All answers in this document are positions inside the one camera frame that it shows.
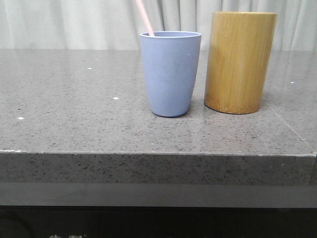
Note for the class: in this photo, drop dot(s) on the blue plastic cup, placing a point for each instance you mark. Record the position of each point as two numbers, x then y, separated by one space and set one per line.
170 62

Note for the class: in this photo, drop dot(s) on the pink chopstick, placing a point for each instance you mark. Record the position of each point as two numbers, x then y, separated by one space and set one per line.
145 18

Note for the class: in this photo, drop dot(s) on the bamboo chopstick holder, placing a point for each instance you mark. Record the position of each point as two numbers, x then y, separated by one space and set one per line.
240 47

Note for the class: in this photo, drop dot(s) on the white curtain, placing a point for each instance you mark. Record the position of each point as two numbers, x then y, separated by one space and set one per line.
117 24

